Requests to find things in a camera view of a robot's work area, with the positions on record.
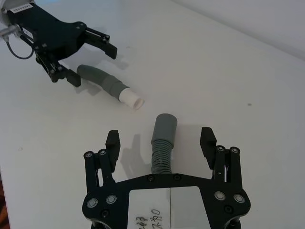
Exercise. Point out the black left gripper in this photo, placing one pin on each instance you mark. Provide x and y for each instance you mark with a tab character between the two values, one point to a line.
51	35

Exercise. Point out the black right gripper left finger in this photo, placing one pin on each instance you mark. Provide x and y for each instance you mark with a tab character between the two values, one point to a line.
110	152

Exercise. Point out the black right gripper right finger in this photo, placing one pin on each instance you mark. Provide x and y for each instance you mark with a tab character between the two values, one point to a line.
207	145

